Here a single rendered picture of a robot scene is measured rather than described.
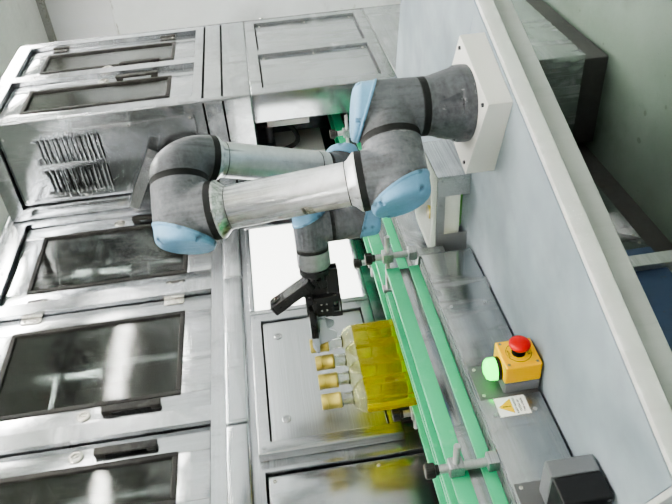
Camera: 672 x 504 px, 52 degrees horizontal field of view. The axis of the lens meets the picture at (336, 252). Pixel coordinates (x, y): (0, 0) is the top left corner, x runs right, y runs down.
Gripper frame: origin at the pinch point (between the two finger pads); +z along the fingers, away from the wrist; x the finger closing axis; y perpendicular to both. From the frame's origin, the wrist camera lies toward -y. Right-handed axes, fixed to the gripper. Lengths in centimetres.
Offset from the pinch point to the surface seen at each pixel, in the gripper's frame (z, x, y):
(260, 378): 11.2, 6.4, -14.4
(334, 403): 4.6, -18.2, 2.2
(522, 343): -16, -38, 37
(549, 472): -7, -62, 32
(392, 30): -57, 126, 47
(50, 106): -48, 100, -76
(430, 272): -15.3, -1.3, 28.6
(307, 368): 11.4, 8.2, -2.4
